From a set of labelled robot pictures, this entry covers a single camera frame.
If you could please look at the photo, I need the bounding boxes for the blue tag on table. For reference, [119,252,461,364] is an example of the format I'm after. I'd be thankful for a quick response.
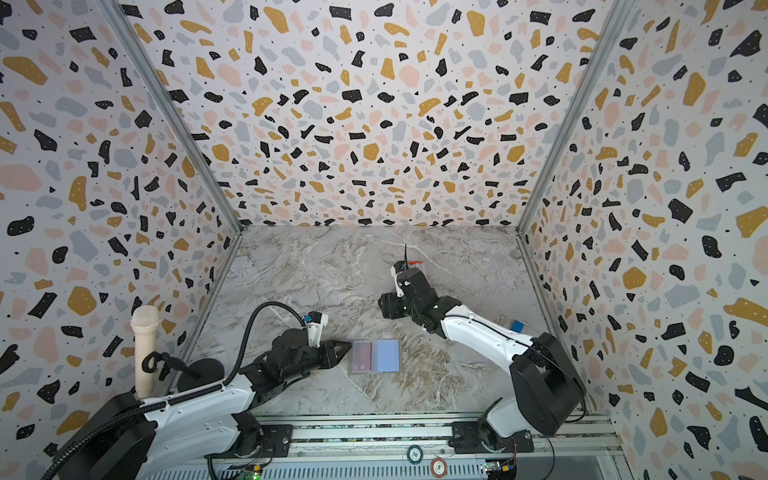
[510,320,526,333]

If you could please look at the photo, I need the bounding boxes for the black microphone stand base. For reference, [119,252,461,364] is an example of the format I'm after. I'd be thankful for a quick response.
[177,358,225,392]

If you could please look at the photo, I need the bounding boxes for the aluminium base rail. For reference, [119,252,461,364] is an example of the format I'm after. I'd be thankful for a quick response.
[119,413,631,480]

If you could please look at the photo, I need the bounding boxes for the beige microphone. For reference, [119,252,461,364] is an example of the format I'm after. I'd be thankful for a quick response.
[130,305,161,399]

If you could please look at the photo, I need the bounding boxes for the red credit card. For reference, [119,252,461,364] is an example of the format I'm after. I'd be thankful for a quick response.
[350,341,374,374]

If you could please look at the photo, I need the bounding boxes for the black corrugated cable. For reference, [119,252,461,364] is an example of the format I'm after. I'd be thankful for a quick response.
[41,301,308,480]

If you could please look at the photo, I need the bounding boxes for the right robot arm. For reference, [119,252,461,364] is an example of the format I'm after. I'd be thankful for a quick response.
[378,261,586,450]

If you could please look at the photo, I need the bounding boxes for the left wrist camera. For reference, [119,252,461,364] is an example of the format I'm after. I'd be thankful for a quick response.
[304,311,329,348]

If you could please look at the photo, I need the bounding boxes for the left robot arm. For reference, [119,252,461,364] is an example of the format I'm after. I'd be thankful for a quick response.
[42,329,352,479]

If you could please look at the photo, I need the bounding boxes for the beige leather card holder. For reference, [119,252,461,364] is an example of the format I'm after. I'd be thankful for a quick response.
[349,339,401,375]

